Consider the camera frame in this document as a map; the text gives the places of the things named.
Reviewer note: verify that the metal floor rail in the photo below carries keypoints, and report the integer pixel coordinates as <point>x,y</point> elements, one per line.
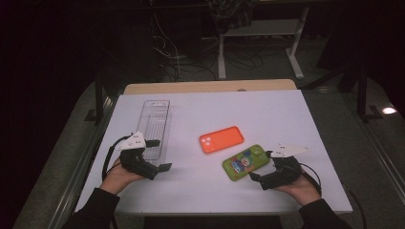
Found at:
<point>382,165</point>
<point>79,178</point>

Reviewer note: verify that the person's right hand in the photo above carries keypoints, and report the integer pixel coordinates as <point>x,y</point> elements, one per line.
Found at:
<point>302,191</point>

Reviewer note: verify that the black metal stand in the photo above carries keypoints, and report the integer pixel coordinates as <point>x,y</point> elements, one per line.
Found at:
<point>362,95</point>
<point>99,101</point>

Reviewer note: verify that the person's left hand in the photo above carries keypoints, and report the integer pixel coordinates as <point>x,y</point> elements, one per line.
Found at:
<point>116,178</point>

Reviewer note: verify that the clear plastic rack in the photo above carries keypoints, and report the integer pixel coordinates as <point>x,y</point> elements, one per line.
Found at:
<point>156,117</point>

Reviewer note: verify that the green cartoon phone case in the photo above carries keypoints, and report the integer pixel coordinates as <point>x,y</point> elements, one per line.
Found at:
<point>242,162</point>

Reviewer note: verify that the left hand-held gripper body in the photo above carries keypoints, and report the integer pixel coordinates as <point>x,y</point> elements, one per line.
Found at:
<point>135,159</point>

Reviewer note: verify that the dark hanging cloth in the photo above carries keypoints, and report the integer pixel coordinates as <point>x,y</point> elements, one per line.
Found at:
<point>232,12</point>

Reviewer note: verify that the wooden table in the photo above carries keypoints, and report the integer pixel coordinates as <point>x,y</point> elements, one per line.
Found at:
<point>207,86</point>

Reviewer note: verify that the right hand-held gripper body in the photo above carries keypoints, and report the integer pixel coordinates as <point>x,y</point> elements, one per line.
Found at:
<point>283,173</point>

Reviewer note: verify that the orange phone case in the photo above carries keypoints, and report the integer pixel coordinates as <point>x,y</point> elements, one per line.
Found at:
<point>223,139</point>

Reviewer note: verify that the white metal desk frame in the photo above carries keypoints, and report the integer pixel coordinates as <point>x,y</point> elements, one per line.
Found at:
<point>261,28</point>

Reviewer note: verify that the white table board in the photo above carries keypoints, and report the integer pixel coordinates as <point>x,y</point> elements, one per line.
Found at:
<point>254,111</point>

